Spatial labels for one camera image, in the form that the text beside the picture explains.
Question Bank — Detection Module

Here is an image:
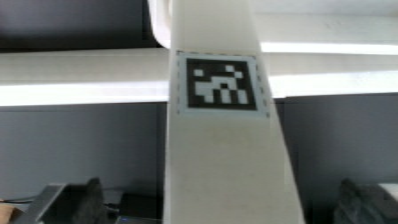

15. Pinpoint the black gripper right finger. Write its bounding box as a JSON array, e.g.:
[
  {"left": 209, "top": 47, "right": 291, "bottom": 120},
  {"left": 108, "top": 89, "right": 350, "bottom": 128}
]
[{"left": 335, "top": 179, "right": 398, "bottom": 224}]

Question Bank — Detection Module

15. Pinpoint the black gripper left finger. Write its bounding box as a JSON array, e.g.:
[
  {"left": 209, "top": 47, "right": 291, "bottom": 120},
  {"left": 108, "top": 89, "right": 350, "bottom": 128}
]
[{"left": 12, "top": 178, "right": 108, "bottom": 224}]

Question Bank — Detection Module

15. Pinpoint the white desk leg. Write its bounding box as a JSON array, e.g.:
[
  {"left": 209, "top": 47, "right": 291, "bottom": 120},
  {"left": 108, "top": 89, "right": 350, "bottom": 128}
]
[{"left": 147, "top": 0, "right": 305, "bottom": 224}]

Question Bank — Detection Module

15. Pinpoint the white desk tabletop tray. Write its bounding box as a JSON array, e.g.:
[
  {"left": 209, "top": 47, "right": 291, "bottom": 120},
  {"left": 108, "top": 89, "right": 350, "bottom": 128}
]
[{"left": 0, "top": 0, "right": 398, "bottom": 107}]

